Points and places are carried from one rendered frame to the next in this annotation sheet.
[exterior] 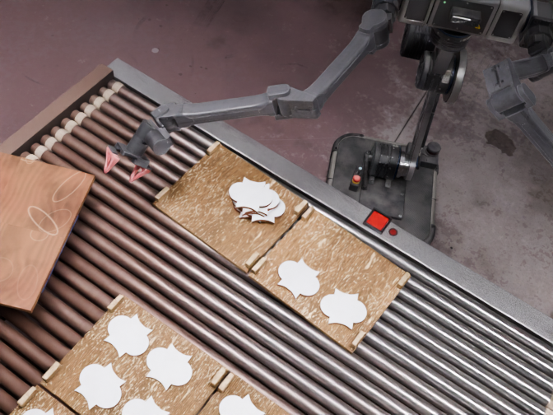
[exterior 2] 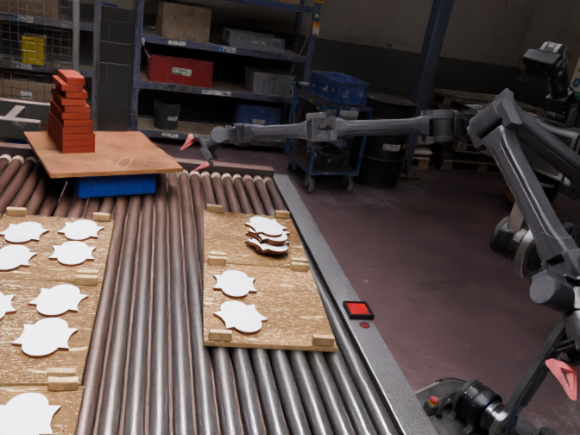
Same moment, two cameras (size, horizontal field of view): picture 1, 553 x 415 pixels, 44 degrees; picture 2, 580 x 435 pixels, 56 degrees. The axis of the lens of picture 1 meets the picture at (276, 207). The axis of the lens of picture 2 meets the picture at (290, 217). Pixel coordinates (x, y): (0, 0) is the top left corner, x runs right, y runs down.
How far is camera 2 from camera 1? 1.68 m
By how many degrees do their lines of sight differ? 48
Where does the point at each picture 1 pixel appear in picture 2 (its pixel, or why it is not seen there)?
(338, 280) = (265, 306)
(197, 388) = (66, 272)
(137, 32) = (363, 268)
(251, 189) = (269, 224)
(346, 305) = (246, 316)
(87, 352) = (48, 222)
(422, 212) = not seen: outside the picture
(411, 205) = not seen: outside the picture
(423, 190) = not seen: outside the picture
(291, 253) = (253, 274)
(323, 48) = (510, 350)
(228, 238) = (221, 243)
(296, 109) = (320, 132)
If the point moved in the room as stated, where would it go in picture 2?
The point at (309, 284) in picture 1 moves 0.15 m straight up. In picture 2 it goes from (236, 289) to (242, 243)
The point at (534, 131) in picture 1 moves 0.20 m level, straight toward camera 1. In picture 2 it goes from (509, 162) to (426, 153)
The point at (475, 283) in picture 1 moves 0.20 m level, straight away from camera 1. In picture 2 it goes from (405, 404) to (482, 407)
